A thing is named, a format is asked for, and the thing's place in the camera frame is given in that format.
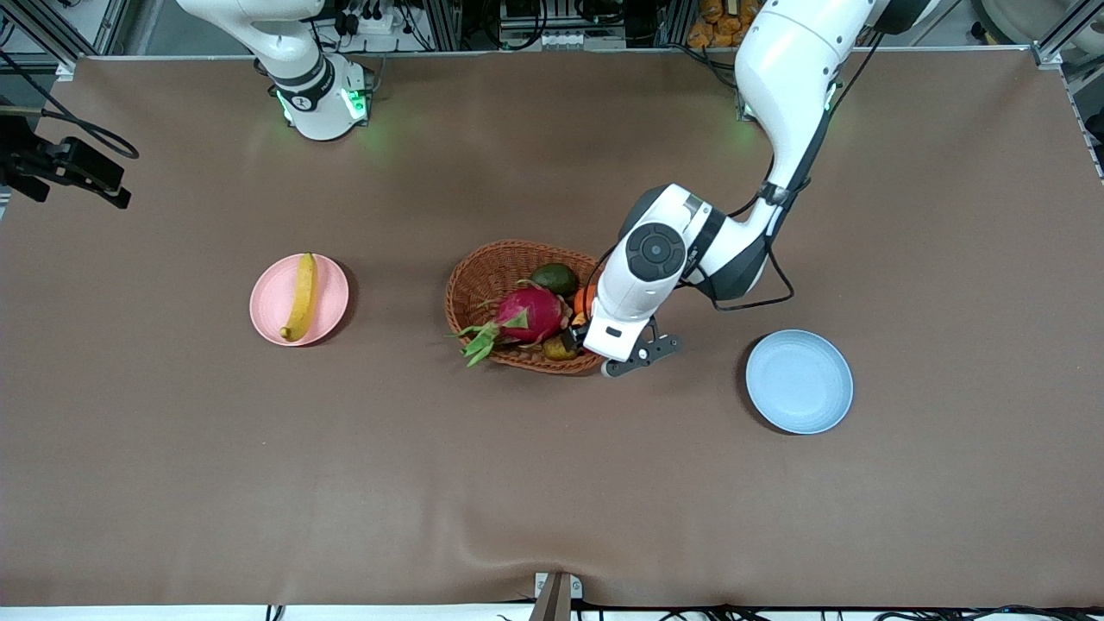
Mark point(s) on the brown kiwi fruit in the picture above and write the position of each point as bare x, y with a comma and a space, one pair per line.
558, 348

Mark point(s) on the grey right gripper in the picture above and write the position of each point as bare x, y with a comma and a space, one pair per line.
45, 161

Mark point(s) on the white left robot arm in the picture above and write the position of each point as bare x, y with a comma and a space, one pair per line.
789, 78

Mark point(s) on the aluminium frame profile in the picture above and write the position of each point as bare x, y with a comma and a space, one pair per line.
1056, 47
47, 39

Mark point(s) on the blue round plate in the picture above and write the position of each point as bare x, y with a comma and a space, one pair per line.
799, 381

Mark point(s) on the brown wicker basket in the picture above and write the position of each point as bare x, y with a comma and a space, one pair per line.
483, 276

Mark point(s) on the white power strip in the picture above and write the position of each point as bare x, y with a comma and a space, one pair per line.
582, 40
371, 21

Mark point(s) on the pink round plate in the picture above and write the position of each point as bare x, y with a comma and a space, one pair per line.
328, 293

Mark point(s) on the metal table edge bracket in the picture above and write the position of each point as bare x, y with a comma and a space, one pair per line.
556, 595

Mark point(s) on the yellow banana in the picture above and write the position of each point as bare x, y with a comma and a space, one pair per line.
302, 297

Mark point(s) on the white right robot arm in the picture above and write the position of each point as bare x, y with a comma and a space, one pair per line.
319, 103

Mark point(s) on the orange fruit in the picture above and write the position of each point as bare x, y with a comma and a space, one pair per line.
586, 300

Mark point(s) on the green avocado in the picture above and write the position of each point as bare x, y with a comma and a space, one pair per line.
555, 279

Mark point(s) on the pile of orange objects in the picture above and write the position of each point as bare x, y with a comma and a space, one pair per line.
716, 26

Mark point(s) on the pink dragon fruit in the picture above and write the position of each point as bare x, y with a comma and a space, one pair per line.
530, 315

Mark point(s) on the brown table cover mat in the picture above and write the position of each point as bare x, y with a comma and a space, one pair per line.
552, 483

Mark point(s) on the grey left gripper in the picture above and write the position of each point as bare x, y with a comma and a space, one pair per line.
575, 334

